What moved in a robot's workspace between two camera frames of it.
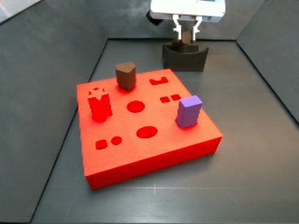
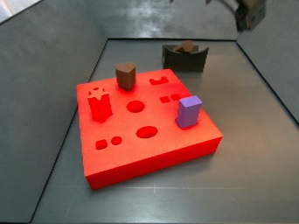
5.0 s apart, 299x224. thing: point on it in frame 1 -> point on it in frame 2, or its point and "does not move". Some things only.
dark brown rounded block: [126, 75] does not move
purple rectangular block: [189, 112] does not move
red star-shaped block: [99, 103] does not move
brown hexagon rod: [187, 37] -> [187, 47]
